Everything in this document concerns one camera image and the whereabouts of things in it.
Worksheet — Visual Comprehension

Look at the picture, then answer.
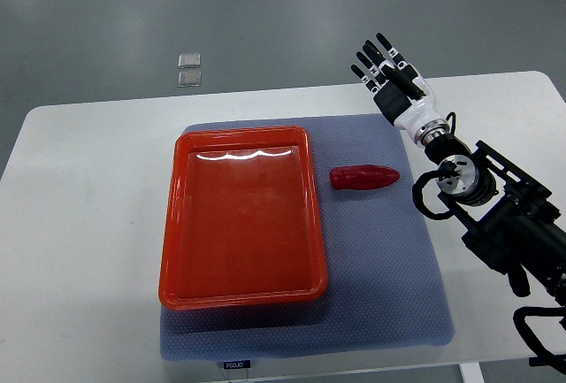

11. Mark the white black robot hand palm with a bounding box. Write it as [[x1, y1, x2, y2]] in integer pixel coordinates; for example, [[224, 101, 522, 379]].
[[373, 63, 448, 141]]

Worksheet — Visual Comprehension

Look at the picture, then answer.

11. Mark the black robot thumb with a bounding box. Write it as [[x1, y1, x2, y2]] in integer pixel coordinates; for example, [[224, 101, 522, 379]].
[[387, 67, 422, 100]]

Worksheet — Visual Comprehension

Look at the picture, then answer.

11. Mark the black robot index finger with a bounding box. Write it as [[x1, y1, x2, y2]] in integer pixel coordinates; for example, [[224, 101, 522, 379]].
[[376, 33, 408, 70]]

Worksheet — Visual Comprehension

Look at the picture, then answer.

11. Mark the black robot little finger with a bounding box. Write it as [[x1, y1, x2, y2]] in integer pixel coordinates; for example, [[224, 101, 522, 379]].
[[350, 65, 380, 95]]

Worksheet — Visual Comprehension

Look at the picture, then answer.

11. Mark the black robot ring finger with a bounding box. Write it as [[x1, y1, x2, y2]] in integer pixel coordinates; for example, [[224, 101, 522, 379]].
[[356, 51, 386, 85]]

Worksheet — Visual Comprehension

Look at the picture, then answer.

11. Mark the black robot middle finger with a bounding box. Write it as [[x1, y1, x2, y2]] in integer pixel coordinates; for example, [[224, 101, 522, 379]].
[[363, 40, 394, 74]]

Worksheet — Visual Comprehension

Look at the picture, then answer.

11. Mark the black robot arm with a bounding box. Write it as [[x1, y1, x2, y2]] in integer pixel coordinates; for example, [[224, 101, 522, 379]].
[[351, 34, 565, 305]]

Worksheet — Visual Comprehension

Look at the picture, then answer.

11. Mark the red pepper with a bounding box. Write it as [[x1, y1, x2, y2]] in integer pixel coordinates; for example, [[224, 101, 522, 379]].
[[329, 165, 401, 191]]

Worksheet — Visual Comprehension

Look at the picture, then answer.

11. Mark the red plastic tray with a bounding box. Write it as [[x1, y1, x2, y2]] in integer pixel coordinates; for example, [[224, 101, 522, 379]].
[[158, 126, 328, 311]]

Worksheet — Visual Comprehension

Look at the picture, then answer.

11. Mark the blue-grey table mat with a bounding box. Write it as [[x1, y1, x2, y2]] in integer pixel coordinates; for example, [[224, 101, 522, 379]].
[[160, 114, 455, 362]]

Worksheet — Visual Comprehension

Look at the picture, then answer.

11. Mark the black looped cable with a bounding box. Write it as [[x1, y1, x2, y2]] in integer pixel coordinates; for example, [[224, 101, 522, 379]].
[[411, 169, 456, 221]]

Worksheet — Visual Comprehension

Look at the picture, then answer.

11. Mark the black lower cable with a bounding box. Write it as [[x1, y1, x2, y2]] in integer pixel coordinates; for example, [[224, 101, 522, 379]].
[[511, 305, 566, 375]]

